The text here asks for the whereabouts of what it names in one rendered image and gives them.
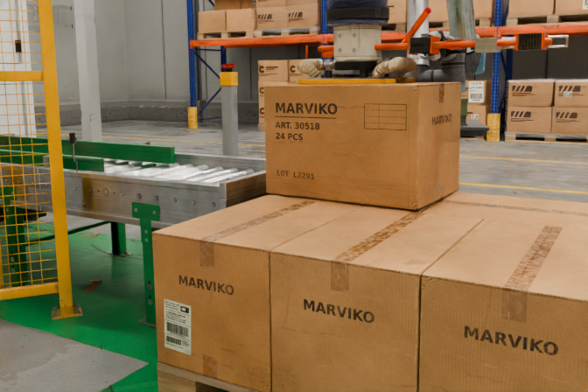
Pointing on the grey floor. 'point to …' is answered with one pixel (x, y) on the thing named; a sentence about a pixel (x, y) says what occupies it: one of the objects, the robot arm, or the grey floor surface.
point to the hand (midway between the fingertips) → (432, 45)
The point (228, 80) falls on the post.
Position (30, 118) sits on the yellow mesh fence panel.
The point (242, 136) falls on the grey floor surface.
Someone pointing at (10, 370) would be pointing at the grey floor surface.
